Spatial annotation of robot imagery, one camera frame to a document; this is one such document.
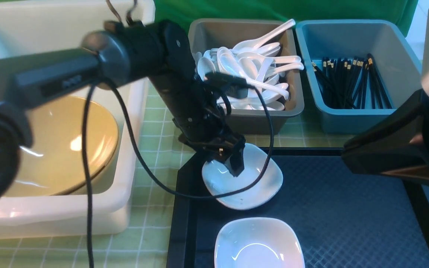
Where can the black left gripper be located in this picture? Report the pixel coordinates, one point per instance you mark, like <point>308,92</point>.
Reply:
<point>194,112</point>

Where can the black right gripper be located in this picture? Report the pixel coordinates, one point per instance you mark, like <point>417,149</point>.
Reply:
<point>397,146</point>

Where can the white square dish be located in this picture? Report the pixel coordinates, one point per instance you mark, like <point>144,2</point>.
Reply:
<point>218,180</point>
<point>257,242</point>

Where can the white soup spoon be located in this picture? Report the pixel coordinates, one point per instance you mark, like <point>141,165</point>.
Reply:
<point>231,66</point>

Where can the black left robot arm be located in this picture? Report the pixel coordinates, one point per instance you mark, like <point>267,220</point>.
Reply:
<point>112,58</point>

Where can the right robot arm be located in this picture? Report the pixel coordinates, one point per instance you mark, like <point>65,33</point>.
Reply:
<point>399,145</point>

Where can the tan bowl in tub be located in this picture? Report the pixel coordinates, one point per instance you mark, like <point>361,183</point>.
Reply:
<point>53,166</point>

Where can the black chopstick in bin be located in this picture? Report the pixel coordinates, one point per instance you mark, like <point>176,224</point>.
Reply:
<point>379,97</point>

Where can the blue plastic bin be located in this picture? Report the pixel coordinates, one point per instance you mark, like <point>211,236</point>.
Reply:
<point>396,62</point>

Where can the black serving tray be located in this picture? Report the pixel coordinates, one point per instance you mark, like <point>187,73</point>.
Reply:
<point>341,219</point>

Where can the green checked tablecloth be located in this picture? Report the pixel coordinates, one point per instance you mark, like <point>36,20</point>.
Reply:
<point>144,243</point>

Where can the white spoon sticking up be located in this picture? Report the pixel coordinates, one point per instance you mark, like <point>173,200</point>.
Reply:
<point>258,42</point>

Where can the green fabric backdrop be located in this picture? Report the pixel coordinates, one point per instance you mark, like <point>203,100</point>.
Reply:
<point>184,12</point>

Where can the brown plastic bin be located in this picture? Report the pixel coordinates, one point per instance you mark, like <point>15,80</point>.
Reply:
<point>211,33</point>

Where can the large white plastic tub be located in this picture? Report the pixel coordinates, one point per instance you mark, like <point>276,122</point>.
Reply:
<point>35,26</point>

